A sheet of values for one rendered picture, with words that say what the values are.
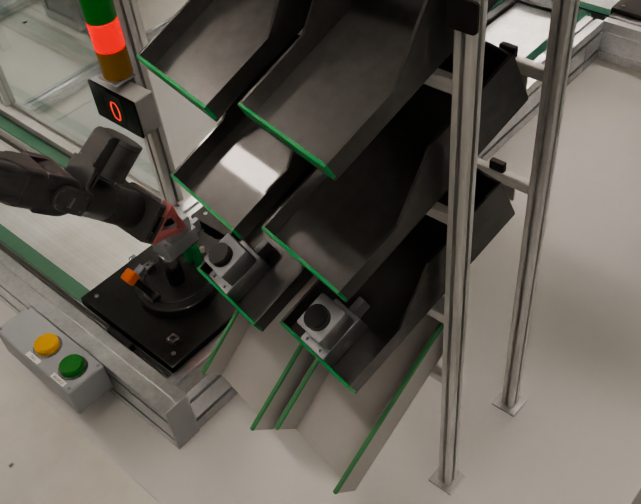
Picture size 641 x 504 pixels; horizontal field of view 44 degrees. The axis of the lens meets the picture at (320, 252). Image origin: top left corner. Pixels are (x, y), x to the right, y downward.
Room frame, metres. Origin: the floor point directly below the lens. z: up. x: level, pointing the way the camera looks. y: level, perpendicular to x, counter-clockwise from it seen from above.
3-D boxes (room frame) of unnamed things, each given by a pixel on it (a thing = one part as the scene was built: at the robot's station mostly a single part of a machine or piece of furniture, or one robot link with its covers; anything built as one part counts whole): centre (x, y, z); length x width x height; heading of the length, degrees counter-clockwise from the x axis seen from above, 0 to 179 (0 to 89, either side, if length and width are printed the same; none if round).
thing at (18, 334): (0.85, 0.46, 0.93); 0.21 x 0.07 x 0.06; 44
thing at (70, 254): (1.17, 0.43, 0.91); 0.84 x 0.28 x 0.10; 44
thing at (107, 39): (1.16, 0.29, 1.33); 0.05 x 0.05 x 0.05
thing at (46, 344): (0.85, 0.46, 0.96); 0.04 x 0.04 x 0.02
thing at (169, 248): (0.96, 0.23, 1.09); 0.08 x 0.04 x 0.07; 133
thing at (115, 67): (1.16, 0.29, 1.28); 0.05 x 0.05 x 0.05
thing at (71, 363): (0.80, 0.41, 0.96); 0.04 x 0.04 x 0.02
